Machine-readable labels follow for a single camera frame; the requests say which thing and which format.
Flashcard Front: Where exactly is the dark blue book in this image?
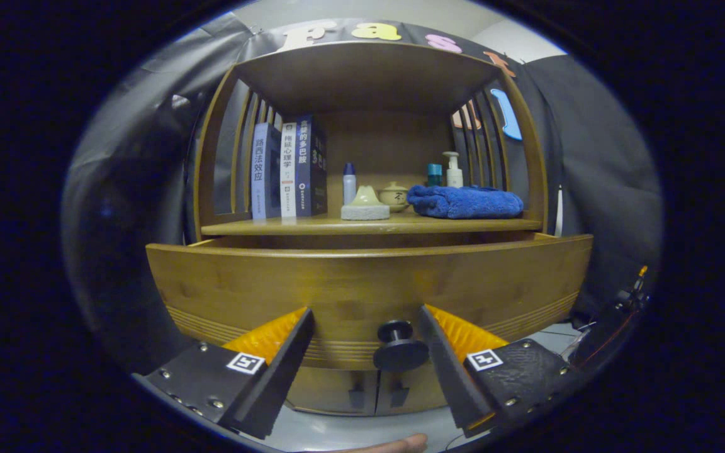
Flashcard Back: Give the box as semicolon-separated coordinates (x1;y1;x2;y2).
295;114;328;218

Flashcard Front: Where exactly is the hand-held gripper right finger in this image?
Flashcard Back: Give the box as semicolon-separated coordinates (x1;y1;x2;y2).
417;305;583;439

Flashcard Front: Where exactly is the bamboo wooden cabinet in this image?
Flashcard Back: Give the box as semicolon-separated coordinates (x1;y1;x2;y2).
193;41;549;417

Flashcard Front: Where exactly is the white pump bottle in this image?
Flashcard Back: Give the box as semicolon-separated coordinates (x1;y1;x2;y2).
442;152;464;188

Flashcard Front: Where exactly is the blue folded towel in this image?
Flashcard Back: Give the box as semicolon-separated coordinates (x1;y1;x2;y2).
407;184;524;220

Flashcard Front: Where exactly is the wooden drawer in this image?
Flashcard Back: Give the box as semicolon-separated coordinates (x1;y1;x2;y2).
146;233;594;371

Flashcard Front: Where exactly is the white spine book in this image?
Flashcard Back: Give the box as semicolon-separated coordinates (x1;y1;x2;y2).
279;122;299;218

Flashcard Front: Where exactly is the wooden cabinet door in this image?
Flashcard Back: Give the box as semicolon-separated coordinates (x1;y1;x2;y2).
286;367;379;417
375;365;451;416

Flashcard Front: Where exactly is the wooden countertop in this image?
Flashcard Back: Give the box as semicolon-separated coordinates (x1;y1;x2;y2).
201;211;542;237

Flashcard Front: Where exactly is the beige lidded teacup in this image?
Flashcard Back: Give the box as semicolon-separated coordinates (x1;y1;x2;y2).
379;181;410;213

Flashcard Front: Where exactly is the pale blue book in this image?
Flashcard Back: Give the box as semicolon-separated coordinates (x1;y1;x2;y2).
251;123;283;220

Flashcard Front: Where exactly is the black round drawer knob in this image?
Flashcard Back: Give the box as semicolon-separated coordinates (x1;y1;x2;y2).
373;320;430;373

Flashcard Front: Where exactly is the black device with orange clip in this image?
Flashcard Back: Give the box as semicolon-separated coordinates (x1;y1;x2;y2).
614;266;649;315

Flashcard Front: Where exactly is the cream handled scrub brush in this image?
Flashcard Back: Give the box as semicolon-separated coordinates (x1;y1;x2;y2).
340;185;391;221

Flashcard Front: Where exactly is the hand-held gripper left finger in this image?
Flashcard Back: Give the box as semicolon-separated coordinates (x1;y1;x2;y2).
133;307;315;440

